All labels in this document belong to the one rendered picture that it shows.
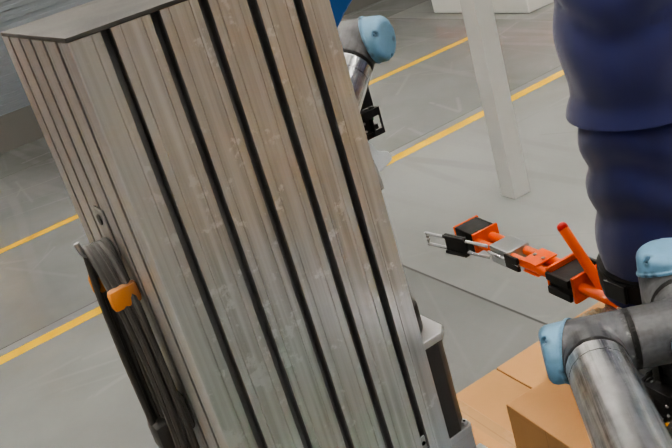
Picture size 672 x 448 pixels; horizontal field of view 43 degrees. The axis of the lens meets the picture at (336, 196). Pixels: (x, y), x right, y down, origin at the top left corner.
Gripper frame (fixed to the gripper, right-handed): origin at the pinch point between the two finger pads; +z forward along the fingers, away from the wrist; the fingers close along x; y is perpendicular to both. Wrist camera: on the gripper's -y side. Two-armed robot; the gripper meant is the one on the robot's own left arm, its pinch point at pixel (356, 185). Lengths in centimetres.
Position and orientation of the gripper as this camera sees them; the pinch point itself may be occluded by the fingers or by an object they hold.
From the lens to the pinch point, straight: 162.4
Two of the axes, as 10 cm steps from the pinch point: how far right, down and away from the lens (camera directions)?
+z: 2.7, 8.9, 3.7
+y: 8.0, -4.2, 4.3
